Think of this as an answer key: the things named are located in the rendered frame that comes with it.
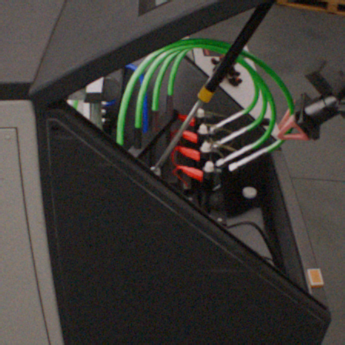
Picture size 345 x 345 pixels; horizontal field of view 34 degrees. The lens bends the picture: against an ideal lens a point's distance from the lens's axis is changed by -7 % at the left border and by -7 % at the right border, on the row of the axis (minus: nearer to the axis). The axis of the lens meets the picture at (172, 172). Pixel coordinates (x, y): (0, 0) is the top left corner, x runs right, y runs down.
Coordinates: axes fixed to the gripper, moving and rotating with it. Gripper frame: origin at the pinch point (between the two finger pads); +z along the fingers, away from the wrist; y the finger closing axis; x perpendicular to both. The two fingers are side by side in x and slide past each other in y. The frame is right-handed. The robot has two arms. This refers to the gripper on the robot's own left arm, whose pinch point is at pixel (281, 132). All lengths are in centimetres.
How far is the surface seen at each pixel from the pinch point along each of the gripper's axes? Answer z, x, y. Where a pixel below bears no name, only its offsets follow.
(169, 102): 26.8, -14.7, -14.3
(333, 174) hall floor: 85, 130, -141
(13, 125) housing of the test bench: 5, -50, 42
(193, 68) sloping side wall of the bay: 20.9, -14.9, -24.8
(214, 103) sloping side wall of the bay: 24.6, -3.1, -24.3
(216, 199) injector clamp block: 24.7, 5.4, 4.1
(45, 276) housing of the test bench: 27, -27, 48
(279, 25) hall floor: 151, 127, -368
